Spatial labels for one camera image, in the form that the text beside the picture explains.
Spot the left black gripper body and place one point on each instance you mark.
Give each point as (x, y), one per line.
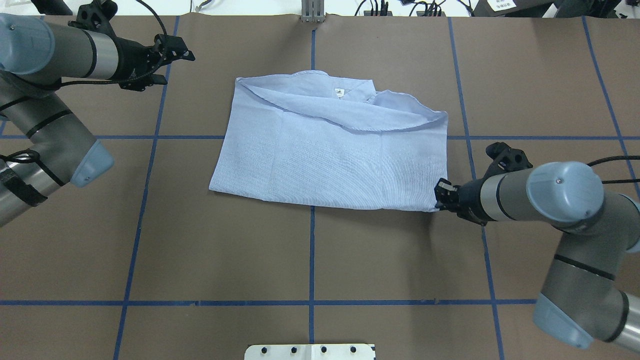
(131, 61)

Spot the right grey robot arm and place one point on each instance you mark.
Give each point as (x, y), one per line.
(578, 302)

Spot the white metal mounting plate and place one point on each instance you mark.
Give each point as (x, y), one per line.
(327, 351)

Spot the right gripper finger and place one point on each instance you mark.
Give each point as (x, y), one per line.
(446, 191)
(454, 206)

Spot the blue striped button shirt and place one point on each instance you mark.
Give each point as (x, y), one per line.
(309, 138)

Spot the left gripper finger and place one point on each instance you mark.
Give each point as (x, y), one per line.
(172, 48)
(141, 83)

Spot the grey aluminium frame post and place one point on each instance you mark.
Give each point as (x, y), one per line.
(313, 11)

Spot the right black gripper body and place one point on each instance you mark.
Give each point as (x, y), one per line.
(470, 198)

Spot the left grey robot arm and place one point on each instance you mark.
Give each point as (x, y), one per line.
(40, 58)

